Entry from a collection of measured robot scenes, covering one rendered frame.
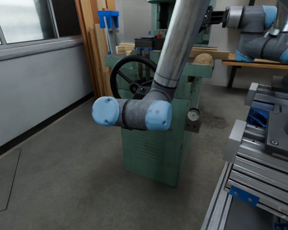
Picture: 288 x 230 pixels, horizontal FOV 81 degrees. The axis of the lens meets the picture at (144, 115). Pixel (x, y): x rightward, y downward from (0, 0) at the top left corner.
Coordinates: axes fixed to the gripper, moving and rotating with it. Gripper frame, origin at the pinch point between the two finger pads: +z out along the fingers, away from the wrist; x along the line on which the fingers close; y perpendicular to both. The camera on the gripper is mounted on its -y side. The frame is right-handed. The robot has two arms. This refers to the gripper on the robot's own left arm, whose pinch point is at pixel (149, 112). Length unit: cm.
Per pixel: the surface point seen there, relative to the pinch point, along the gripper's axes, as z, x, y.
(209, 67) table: 12.2, 20.4, -26.1
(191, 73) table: 14.1, 12.7, -23.0
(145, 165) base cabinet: 51, -12, 40
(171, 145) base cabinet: 38.1, 6.1, 18.1
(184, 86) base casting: 17.9, 9.8, -16.6
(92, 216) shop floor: 22, -31, 72
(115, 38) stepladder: 84, -83, -71
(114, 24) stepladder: 77, -83, -82
